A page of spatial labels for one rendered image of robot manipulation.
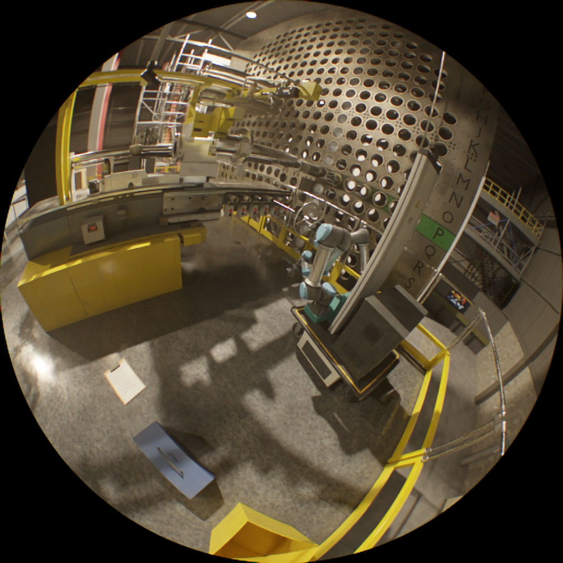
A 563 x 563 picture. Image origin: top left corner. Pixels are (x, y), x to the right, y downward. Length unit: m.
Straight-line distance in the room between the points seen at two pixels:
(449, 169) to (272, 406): 3.34
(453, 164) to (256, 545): 4.10
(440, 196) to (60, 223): 4.24
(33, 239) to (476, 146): 4.98
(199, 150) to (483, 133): 3.55
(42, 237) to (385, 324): 2.81
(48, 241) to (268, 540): 2.80
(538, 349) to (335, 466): 7.37
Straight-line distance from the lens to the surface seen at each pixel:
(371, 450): 1.79
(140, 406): 1.55
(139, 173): 2.04
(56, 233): 2.21
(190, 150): 2.06
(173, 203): 2.07
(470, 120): 3.46
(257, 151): 2.10
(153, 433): 1.29
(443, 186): 3.04
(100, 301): 2.05
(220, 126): 1.86
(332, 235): 1.17
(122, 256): 1.78
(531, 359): 8.19
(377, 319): 1.18
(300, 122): 4.37
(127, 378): 1.65
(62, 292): 2.02
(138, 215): 2.08
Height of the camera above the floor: 1.41
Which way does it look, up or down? 35 degrees down
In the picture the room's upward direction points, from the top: 19 degrees clockwise
